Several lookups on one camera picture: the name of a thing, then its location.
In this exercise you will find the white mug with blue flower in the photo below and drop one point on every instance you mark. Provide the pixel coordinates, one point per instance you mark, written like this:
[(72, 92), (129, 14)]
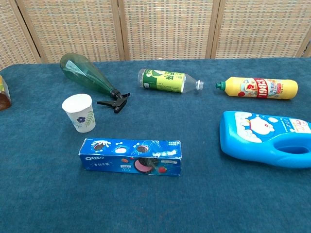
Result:
[(80, 114)]

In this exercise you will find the clear bottle green label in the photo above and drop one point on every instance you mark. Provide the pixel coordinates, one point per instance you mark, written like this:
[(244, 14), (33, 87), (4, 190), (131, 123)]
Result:
[(162, 81)]

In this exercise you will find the blue Oreo cookie box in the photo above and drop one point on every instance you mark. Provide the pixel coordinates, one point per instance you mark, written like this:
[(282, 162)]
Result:
[(109, 165)]

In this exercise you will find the green spray bottle black trigger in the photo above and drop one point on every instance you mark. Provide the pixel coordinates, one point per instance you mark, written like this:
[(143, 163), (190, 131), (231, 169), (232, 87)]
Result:
[(82, 72)]

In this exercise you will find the woven bamboo screen panel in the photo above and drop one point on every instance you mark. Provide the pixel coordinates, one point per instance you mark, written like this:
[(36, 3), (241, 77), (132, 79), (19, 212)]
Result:
[(167, 29), (262, 29), (73, 29), (12, 36)]

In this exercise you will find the blue detergent pump bottle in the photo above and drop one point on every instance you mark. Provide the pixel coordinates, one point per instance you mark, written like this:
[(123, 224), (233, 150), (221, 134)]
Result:
[(243, 136)]

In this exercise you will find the blue felt table cover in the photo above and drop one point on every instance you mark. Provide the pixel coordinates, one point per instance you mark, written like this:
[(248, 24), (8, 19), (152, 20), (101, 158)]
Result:
[(170, 206)]

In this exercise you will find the yellow dish soap bottle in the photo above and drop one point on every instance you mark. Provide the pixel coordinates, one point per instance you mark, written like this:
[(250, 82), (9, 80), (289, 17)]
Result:
[(243, 88)]

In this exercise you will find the tea bottle yellow label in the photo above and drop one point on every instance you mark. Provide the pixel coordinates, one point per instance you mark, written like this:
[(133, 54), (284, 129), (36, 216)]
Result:
[(4, 102)]

